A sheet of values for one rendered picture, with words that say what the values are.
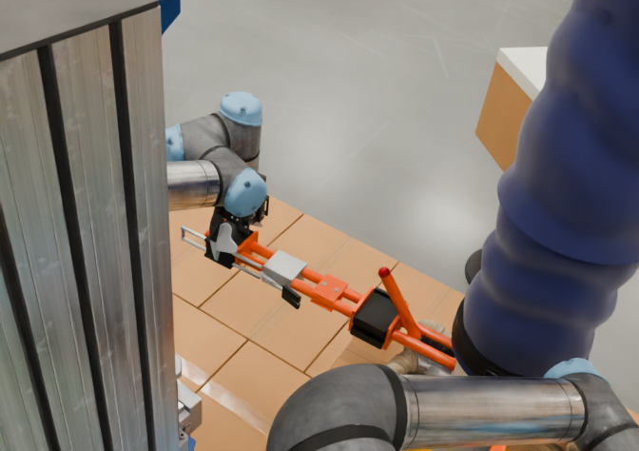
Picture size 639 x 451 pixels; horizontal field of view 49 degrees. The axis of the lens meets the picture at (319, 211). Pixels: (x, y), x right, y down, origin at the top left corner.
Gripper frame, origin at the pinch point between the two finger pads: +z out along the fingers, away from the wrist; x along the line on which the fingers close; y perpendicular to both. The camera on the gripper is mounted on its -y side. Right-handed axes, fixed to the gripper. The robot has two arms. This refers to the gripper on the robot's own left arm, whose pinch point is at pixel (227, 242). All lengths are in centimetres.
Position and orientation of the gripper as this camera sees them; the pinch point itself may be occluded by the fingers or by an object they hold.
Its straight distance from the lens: 147.2
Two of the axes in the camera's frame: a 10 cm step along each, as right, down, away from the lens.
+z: -1.1, 7.6, 6.5
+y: 8.6, 3.9, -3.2
